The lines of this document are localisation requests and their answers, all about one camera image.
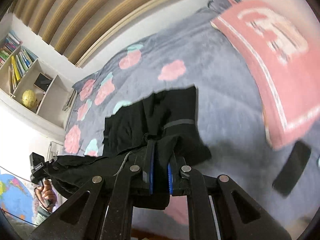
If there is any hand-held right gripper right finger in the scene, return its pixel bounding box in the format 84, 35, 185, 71
167, 154, 292, 240

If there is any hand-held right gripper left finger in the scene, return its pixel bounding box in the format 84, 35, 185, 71
29, 140, 155, 240

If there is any black hooded jacket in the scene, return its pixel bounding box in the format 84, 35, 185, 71
44, 86, 212, 210

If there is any person's left forearm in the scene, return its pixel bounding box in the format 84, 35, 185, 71
32, 204, 54, 227

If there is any person's left hand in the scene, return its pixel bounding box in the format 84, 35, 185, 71
34, 179, 57, 212

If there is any blue world map poster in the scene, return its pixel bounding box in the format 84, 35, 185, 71
0, 172, 36, 221

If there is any yellow globe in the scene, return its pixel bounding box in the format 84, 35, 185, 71
21, 89, 38, 109

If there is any grey floral blanket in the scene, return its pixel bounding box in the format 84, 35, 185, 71
61, 0, 320, 227

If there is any row of colourful books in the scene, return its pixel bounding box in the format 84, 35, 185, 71
0, 30, 38, 90

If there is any black phone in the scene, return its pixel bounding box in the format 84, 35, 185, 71
272, 141, 312, 197

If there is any pink pillow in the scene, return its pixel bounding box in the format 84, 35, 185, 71
210, 0, 318, 150

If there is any black cable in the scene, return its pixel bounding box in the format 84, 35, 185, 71
0, 205, 38, 228

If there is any black picture frame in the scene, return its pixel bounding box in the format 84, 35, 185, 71
34, 73, 53, 92

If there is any white wall shelf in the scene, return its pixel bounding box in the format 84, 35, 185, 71
0, 12, 75, 129

